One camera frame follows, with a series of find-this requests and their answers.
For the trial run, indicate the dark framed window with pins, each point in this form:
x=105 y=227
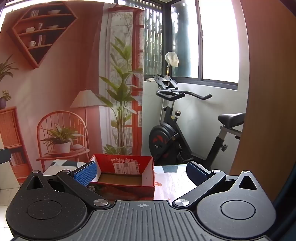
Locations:
x=215 y=46

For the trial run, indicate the printed white cloth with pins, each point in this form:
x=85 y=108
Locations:
x=171 y=183

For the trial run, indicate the red cardboard box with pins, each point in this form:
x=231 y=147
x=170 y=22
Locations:
x=129 y=191

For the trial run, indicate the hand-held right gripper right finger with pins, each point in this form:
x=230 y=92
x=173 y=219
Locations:
x=196 y=173

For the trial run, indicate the wooden panel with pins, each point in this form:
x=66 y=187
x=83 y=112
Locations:
x=266 y=92

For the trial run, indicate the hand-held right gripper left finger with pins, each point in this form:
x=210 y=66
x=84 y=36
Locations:
x=84 y=173

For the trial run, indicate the black exercise bike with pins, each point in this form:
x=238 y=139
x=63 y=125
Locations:
x=161 y=136

